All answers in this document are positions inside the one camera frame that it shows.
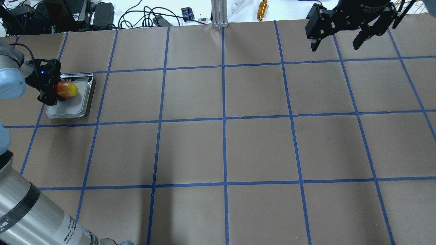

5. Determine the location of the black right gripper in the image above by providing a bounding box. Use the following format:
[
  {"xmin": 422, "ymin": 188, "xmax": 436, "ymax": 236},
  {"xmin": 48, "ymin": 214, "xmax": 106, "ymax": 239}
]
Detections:
[{"xmin": 305, "ymin": 0, "xmax": 398, "ymax": 52}]

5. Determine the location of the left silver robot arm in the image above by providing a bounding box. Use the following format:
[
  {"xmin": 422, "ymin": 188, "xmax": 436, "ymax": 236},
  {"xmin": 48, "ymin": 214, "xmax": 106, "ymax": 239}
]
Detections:
[{"xmin": 1, "ymin": 40, "xmax": 116, "ymax": 245}]

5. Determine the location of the small blue device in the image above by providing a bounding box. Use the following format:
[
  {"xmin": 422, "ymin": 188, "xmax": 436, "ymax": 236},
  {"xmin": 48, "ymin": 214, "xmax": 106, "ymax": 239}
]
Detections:
[{"xmin": 181, "ymin": 7, "xmax": 194, "ymax": 22}]

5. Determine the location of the gold metal cylinder tool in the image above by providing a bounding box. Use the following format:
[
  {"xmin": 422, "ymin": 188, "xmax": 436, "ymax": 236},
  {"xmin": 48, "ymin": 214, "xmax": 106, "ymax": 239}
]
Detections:
[{"xmin": 256, "ymin": 0, "xmax": 267, "ymax": 21}]

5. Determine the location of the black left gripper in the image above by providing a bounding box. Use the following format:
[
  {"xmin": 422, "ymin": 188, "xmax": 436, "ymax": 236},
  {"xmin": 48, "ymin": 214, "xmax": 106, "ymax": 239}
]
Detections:
[{"xmin": 25, "ymin": 59, "xmax": 62, "ymax": 106}]

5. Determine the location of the silver digital kitchen scale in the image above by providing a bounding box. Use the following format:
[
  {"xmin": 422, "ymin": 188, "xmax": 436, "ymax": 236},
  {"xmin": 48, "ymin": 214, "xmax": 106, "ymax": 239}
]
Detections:
[{"xmin": 46, "ymin": 72, "xmax": 95, "ymax": 119}]

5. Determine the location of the aluminium frame post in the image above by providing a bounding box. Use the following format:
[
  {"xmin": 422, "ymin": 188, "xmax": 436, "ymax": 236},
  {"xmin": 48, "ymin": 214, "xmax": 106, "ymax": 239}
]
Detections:
[{"xmin": 211, "ymin": 0, "xmax": 229, "ymax": 28}]

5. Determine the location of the red yellow mango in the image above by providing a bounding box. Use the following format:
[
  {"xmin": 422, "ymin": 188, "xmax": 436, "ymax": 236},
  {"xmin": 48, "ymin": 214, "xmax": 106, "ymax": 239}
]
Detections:
[{"xmin": 53, "ymin": 81, "xmax": 78, "ymax": 99}]

